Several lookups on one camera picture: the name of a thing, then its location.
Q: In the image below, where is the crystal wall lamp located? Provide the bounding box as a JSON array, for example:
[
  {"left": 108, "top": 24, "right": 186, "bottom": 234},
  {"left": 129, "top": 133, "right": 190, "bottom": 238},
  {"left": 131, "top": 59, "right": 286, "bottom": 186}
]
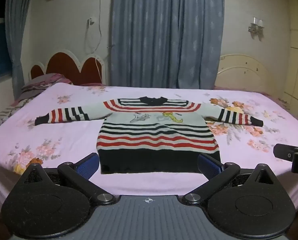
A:
[{"left": 248, "top": 17, "right": 265, "bottom": 34}]

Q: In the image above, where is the narrow blue curtain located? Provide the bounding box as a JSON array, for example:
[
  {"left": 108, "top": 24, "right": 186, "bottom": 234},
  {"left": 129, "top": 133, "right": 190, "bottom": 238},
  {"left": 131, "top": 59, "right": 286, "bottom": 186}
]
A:
[{"left": 5, "top": 0, "right": 35, "bottom": 91}]

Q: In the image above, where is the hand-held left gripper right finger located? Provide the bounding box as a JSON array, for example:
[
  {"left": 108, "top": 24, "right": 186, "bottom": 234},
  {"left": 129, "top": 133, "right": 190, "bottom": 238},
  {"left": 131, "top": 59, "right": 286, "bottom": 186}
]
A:
[{"left": 183, "top": 154, "right": 277, "bottom": 205}]

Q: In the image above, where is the wide blue curtain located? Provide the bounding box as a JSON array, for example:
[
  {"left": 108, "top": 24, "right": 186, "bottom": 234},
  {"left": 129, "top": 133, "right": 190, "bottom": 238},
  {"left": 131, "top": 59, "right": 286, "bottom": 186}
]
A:
[{"left": 110, "top": 0, "right": 226, "bottom": 89}]

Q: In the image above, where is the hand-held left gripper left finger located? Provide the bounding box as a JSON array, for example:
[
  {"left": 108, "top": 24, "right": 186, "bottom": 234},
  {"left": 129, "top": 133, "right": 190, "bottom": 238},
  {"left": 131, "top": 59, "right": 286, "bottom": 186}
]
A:
[{"left": 22, "top": 153, "right": 114, "bottom": 205}]

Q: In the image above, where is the pink floral bed sheet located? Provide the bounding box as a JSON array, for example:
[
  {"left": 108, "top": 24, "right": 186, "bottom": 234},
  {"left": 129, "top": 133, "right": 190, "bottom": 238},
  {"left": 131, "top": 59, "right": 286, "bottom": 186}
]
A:
[{"left": 0, "top": 83, "right": 298, "bottom": 207}]

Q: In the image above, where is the striped knit sweater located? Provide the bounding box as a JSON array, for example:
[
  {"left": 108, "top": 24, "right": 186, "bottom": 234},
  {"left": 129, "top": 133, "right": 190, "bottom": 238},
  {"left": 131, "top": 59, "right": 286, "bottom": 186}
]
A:
[{"left": 34, "top": 96, "right": 264, "bottom": 174}]

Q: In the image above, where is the cream arched headboard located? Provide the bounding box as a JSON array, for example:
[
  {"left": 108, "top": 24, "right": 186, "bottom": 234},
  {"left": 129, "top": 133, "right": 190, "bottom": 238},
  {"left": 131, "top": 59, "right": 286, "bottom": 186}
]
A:
[{"left": 214, "top": 54, "right": 288, "bottom": 98}]

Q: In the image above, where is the white cable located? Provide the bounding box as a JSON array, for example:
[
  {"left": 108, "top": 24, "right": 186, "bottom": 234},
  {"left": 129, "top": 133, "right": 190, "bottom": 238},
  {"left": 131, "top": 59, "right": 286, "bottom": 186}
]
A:
[{"left": 85, "top": 0, "right": 104, "bottom": 83}]

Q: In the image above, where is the striped grey quilt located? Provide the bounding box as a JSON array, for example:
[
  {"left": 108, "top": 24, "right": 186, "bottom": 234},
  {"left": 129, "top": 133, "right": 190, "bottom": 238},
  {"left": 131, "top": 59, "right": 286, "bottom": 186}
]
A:
[{"left": 0, "top": 82, "right": 53, "bottom": 136}]

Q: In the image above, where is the red scalloped headboard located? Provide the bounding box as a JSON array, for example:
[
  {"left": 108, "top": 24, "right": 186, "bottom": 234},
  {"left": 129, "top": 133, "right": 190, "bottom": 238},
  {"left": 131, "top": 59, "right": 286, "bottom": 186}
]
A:
[{"left": 29, "top": 49, "right": 107, "bottom": 86}]

